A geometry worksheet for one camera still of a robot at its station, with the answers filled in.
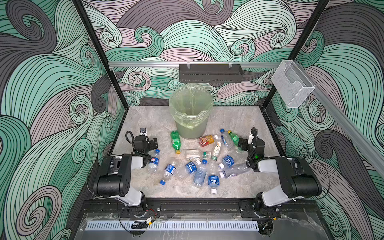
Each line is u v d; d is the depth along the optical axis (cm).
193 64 93
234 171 87
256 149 71
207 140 95
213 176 79
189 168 81
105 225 70
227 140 98
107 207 75
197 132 103
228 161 84
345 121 59
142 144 74
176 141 93
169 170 81
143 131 83
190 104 102
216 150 90
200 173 81
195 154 94
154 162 85
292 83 78
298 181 45
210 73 95
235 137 95
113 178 46
